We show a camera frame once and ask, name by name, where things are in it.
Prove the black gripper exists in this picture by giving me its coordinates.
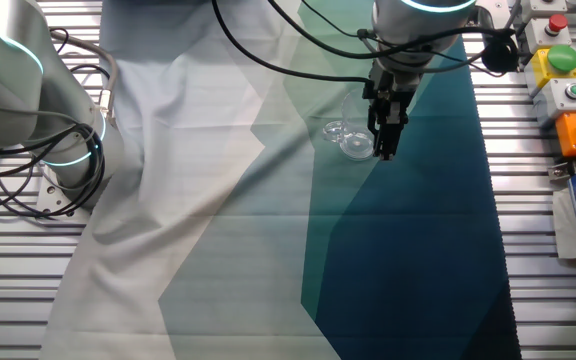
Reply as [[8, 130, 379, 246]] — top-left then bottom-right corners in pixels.
[[361, 59, 423, 162]]

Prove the clear plastic cup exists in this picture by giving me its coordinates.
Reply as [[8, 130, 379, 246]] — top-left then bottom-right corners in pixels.
[[322, 88, 376, 162]]

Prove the blue green white tablecloth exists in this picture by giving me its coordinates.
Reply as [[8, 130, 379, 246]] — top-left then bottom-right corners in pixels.
[[39, 0, 523, 360]]

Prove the grey box small green button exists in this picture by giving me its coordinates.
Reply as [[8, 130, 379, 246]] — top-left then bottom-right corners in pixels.
[[532, 77, 576, 129]]

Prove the yellow box green mushroom button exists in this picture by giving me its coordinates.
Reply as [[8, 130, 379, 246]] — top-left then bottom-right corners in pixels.
[[524, 44, 576, 97]]

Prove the orange box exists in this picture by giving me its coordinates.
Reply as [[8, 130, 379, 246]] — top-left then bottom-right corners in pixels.
[[554, 110, 576, 159]]

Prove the grey box red button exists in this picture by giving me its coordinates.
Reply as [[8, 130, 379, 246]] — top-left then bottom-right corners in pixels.
[[523, 13, 573, 54]]

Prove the plain grey button box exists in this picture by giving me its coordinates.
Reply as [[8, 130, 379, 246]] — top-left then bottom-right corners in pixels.
[[519, 0, 569, 22]]

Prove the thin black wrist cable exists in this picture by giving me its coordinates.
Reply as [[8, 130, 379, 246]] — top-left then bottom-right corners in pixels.
[[266, 0, 518, 79]]

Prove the thick black gripper cable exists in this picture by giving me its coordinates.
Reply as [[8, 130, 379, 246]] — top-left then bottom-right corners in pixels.
[[210, 0, 372, 85]]

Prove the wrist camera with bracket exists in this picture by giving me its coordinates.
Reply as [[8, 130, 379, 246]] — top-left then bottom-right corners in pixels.
[[473, 0, 520, 74]]

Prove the small metal bracket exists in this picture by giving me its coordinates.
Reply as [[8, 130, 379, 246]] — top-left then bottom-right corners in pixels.
[[547, 158, 576, 182]]

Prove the grey braided cable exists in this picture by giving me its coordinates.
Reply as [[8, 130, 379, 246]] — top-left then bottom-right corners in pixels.
[[49, 28, 120, 127]]

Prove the black looped base cable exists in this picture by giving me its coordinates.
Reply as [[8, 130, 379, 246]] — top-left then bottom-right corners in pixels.
[[0, 122, 107, 220]]

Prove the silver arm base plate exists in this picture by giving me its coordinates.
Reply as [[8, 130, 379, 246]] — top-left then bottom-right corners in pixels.
[[34, 169, 94, 217]]

